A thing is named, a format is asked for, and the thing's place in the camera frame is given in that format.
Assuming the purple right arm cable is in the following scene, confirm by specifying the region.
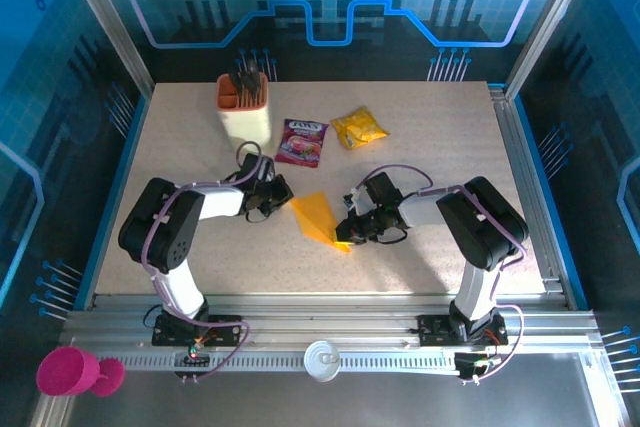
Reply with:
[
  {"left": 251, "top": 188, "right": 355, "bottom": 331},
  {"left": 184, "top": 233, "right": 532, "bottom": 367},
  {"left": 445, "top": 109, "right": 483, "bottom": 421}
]
[{"left": 357, "top": 163, "right": 531, "bottom": 386}]

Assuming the yellow snack bag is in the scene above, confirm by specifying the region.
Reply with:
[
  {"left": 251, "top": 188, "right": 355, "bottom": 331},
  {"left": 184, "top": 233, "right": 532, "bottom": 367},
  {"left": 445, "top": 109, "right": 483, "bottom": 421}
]
[{"left": 329, "top": 105, "right": 391, "bottom": 151}]

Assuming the cream knife block orange top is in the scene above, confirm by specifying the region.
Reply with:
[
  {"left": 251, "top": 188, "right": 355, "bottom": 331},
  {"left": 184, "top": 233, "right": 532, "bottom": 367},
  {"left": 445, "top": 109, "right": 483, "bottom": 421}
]
[{"left": 215, "top": 72, "right": 275, "bottom": 157}]

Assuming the aluminium side rail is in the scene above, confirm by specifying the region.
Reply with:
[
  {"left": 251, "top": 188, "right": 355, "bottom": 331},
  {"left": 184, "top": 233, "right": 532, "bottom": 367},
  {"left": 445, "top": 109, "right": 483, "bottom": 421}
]
[{"left": 487, "top": 82, "right": 576, "bottom": 311}]

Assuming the slotted grey cable duct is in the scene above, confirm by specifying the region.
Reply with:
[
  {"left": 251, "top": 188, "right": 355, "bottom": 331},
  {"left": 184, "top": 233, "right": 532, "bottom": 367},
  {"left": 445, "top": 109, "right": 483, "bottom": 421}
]
[{"left": 110, "top": 350, "right": 462, "bottom": 374}]

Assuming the purple candy bag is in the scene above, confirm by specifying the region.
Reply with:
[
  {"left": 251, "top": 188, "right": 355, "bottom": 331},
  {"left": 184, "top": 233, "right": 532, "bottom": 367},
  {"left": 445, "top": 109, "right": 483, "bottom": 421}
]
[{"left": 273, "top": 119, "right": 331, "bottom": 170}]

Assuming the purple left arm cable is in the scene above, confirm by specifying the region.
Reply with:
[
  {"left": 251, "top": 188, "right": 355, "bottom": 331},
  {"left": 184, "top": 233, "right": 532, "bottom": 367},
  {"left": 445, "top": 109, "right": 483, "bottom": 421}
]
[{"left": 139, "top": 140, "right": 276, "bottom": 384}]

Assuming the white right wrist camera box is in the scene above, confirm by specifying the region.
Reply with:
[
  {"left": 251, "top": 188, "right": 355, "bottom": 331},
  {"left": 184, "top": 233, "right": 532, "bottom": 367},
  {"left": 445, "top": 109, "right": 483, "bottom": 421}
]
[{"left": 342, "top": 188, "right": 374, "bottom": 219}]

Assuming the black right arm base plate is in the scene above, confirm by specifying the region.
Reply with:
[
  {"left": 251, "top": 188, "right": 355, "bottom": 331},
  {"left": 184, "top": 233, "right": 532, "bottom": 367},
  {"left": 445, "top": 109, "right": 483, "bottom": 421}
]
[{"left": 417, "top": 314, "right": 509, "bottom": 347}]

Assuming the pink plastic goblet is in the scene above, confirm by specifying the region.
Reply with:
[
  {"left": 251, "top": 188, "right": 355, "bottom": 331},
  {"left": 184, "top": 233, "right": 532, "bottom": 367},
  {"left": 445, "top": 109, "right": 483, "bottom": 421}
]
[{"left": 35, "top": 345, "right": 126, "bottom": 398}]

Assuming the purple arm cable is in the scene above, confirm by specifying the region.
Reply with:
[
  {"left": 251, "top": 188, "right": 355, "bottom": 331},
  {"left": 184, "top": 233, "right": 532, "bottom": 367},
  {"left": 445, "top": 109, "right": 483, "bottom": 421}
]
[
  {"left": 139, "top": 140, "right": 276, "bottom": 384},
  {"left": 357, "top": 163, "right": 531, "bottom": 386}
]

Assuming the aluminium frame post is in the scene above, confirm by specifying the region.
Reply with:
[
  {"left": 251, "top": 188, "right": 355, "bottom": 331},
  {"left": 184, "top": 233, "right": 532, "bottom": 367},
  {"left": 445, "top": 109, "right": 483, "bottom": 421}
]
[
  {"left": 53, "top": 0, "right": 156, "bottom": 98},
  {"left": 502, "top": 0, "right": 601, "bottom": 98}
]

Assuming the aluminium frame rail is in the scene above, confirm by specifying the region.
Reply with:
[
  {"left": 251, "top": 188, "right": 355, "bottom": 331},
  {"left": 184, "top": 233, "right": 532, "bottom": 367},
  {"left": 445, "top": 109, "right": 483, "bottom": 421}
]
[{"left": 59, "top": 293, "right": 601, "bottom": 363}]

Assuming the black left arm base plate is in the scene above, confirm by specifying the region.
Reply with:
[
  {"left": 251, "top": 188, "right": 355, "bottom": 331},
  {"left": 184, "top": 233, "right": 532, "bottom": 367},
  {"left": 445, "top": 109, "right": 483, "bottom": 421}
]
[{"left": 151, "top": 314, "right": 244, "bottom": 348}]

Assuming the small LED circuit board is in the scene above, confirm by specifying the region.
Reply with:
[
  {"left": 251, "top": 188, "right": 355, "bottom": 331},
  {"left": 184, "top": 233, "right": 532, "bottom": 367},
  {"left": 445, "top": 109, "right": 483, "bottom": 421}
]
[
  {"left": 453, "top": 350, "right": 501, "bottom": 382},
  {"left": 183, "top": 332, "right": 211, "bottom": 366}
]

